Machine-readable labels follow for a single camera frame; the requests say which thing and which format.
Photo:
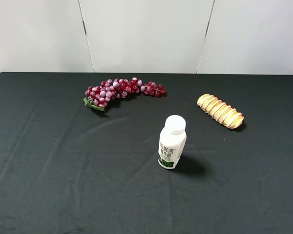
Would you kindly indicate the white milk bottle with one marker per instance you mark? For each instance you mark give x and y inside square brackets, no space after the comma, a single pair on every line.
[172,141]

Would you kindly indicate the black tablecloth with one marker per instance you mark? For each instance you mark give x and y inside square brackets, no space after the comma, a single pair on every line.
[68,169]

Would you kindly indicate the striped bread loaf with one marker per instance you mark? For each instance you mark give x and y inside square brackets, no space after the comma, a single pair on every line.
[221,112]

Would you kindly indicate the red grape bunch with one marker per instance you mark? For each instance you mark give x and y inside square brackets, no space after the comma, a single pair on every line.
[98,97]

